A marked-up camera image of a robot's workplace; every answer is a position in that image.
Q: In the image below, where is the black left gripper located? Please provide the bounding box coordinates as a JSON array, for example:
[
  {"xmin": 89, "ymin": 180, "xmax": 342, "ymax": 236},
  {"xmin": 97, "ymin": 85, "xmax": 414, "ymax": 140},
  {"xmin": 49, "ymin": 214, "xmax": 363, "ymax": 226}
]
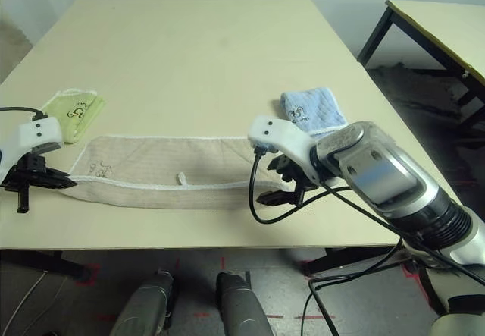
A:
[{"xmin": 0, "ymin": 152, "xmax": 79, "ymax": 215}]

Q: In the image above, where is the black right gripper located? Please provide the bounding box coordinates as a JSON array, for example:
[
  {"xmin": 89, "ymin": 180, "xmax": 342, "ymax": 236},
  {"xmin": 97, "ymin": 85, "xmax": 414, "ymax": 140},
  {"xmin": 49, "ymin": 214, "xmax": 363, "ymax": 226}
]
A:
[{"xmin": 257, "ymin": 152, "xmax": 321, "ymax": 206}]

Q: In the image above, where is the beige towel with white trim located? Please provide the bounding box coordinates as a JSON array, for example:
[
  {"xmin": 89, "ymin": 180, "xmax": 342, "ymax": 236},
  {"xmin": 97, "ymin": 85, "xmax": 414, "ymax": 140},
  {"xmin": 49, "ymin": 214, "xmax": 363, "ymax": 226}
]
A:
[{"xmin": 62, "ymin": 133, "xmax": 289, "ymax": 211}]

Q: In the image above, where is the folded green towel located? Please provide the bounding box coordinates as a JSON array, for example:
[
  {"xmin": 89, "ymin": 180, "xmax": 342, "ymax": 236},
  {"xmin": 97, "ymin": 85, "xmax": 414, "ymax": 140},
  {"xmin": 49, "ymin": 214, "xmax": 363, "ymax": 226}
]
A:
[{"xmin": 40, "ymin": 88, "xmax": 107, "ymax": 144}]

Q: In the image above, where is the folded blue towel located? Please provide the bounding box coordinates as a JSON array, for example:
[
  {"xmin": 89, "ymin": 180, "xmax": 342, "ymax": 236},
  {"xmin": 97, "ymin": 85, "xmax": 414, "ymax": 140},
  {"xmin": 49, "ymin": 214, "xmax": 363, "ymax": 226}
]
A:
[{"xmin": 279, "ymin": 86, "xmax": 349, "ymax": 137}]

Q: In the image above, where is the black table leg bar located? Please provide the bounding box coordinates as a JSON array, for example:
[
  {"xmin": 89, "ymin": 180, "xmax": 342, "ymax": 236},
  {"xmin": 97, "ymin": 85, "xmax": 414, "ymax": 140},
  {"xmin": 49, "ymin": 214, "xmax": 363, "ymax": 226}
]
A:
[
  {"xmin": 302, "ymin": 247, "xmax": 410, "ymax": 276},
  {"xmin": 0, "ymin": 250, "xmax": 92, "ymax": 280}
]

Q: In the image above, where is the grey robot right leg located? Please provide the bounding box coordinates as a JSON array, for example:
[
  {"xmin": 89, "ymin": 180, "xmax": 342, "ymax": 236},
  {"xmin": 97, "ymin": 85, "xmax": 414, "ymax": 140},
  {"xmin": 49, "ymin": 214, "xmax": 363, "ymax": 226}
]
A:
[{"xmin": 215, "ymin": 270, "xmax": 274, "ymax": 336}]

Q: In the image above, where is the grey robot leg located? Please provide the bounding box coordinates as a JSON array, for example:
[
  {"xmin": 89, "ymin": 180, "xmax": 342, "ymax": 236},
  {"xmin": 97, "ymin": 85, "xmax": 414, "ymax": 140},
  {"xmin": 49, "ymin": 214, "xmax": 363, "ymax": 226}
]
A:
[
  {"xmin": 109, "ymin": 269, "xmax": 177, "ymax": 336},
  {"xmin": 215, "ymin": 270, "xmax": 274, "ymax": 336}
]

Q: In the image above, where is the grey robot left leg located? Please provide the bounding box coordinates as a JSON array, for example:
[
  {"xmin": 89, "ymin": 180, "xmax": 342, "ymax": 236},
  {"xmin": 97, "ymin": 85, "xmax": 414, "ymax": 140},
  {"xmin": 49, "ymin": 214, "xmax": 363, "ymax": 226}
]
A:
[{"xmin": 109, "ymin": 269, "xmax": 177, "ymax": 336}]

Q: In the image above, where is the side table with black legs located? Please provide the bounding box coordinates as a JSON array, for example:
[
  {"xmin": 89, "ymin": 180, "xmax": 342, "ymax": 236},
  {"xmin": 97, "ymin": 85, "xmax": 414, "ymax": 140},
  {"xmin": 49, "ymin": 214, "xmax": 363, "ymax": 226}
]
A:
[{"xmin": 358, "ymin": 0, "xmax": 485, "ymax": 124}]

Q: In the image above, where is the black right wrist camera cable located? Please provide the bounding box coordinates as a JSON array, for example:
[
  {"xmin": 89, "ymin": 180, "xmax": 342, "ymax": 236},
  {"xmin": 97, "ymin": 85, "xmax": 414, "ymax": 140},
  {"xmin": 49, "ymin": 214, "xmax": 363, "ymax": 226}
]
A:
[{"xmin": 248, "ymin": 148, "xmax": 485, "ymax": 336}]

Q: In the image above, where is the thin white wire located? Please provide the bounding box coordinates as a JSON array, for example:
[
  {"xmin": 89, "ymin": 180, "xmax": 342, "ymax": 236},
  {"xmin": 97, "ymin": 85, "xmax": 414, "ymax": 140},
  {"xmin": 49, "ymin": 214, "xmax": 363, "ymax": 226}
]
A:
[{"xmin": 7, "ymin": 271, "xmax": 49, "ymax": 336}]

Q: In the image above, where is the thin black cable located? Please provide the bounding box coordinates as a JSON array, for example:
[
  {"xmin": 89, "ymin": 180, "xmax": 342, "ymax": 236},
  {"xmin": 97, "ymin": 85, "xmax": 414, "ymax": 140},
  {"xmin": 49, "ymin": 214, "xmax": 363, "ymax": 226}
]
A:
[{"xmin": 300, "ymin": 292, "xmax": 319, "ymax": 336}]

